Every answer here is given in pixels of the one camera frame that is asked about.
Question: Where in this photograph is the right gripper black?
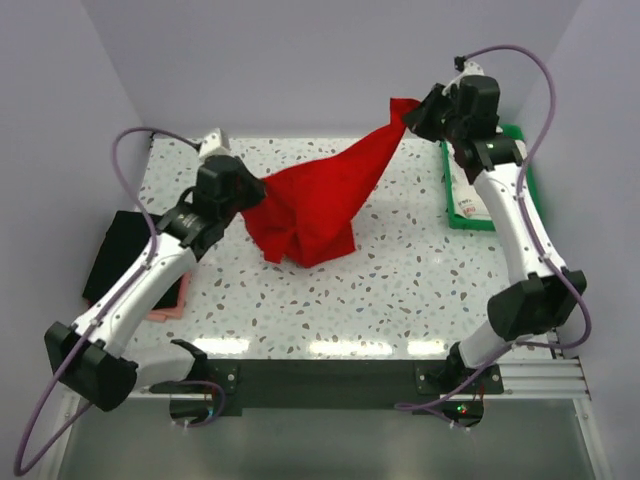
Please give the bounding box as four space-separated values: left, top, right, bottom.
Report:
403 83 468 145

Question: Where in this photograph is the red t-shirt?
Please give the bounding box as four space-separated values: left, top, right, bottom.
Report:
243 98 419 268

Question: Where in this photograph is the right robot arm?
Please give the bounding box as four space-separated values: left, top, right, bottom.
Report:
403 74 587 393

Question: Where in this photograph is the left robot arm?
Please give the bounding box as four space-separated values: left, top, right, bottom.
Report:
44 155 266 412

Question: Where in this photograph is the green plastic bin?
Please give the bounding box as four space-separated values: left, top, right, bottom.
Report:
440 124 544 231

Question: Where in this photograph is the white t-shirt in bin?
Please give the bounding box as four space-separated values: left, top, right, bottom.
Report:
445 142 490 221

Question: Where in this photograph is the black folded t-shirt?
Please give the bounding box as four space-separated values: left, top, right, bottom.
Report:
82 210 181 310

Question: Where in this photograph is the pink folded t-shirt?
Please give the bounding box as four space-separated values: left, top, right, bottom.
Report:
147 273 191 323

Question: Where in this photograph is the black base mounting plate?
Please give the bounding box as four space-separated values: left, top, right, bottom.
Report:
151 359 472 422

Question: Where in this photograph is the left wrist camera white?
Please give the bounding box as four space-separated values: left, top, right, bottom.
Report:
198 128 231 163

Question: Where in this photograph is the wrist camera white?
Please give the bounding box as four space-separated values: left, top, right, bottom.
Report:
198 128 231 163
454 56 485 82

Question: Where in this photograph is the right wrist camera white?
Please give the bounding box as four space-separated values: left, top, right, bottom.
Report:
454 56 485 82

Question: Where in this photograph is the aluminium frame rail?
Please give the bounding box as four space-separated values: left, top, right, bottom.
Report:
498 347 591 400

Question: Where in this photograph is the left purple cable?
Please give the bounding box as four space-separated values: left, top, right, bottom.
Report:
12 127 206 476

